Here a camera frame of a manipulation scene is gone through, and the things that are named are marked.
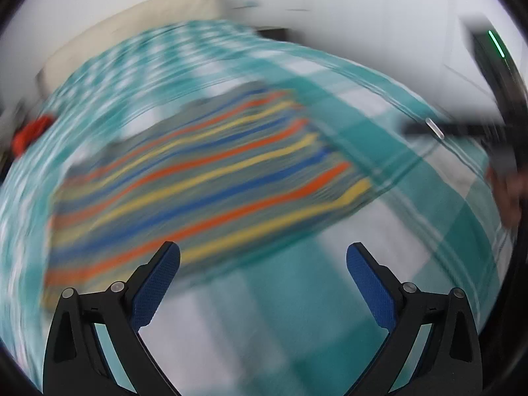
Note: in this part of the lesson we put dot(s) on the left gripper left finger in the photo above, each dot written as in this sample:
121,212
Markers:
75,363

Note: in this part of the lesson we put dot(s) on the striped multicolour knit garment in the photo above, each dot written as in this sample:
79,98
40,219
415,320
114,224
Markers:
221,177

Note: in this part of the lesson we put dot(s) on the right hand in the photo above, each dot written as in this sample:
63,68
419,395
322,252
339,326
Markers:
507,193

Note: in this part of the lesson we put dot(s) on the white wardrobe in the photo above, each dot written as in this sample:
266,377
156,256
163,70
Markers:
419,43

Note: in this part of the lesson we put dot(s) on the teal white plaid bedspread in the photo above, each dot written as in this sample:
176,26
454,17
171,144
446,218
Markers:
285,318

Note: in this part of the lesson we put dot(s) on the orange red cloth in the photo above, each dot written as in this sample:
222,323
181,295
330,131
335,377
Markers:
29,133

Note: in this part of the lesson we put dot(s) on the dark wooden nightstand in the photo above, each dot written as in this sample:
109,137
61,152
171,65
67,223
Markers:
274,33

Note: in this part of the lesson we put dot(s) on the cream padded headboard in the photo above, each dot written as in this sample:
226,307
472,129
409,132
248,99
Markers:
147,15

